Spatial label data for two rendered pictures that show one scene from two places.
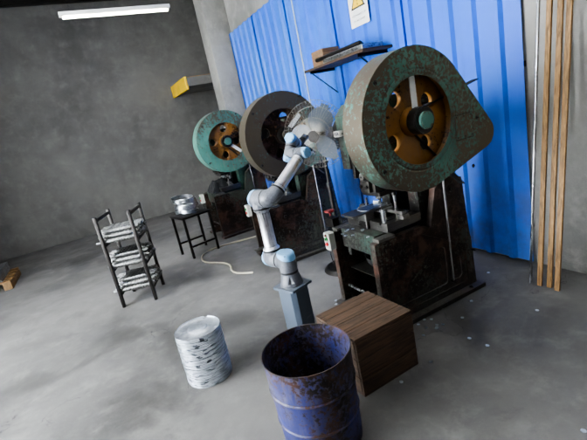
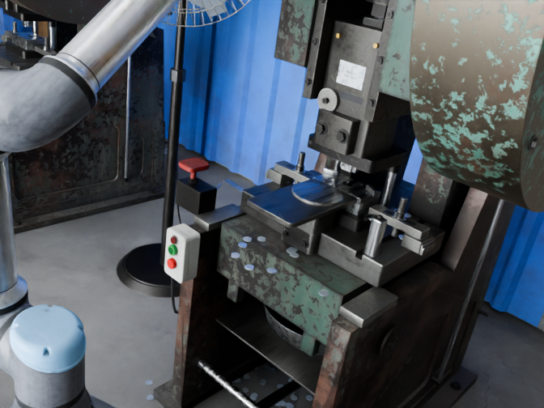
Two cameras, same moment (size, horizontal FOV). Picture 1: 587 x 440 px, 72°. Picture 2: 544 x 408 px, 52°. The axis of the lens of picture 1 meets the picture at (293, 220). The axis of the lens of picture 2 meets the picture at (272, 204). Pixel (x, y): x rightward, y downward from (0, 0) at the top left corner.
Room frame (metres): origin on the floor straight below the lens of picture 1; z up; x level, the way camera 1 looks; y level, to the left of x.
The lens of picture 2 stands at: (1.64, 0.11, 1.31)
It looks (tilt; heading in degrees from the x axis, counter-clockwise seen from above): 25 degrees down; 334
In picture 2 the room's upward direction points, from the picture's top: 9 degrees clockwise
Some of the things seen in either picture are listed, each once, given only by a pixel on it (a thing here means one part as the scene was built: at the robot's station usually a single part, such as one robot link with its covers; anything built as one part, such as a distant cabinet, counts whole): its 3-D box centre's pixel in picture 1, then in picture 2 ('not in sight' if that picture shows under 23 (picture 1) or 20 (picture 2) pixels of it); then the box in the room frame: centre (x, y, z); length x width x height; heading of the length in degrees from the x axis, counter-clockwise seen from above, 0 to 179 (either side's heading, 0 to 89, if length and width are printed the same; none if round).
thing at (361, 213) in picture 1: (362, 219); (299, 222); (2.68, -0.47, 0.72); 0.25 x 0.14 x 0.14; 115
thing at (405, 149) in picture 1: (415, 120); not in sight; (2.36, -0.81, 1.33); 0.72 x 0.20 x 0.72; 115
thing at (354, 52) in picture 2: (370, 169); (359, 85); (2.73, -0.59, 1.04); 0.17 x 0.15 x 0.30; 115
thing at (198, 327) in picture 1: (196, 327); not in sight; (2.33, 0.74, 0.34); 0.29 x 0.29 x 0.01
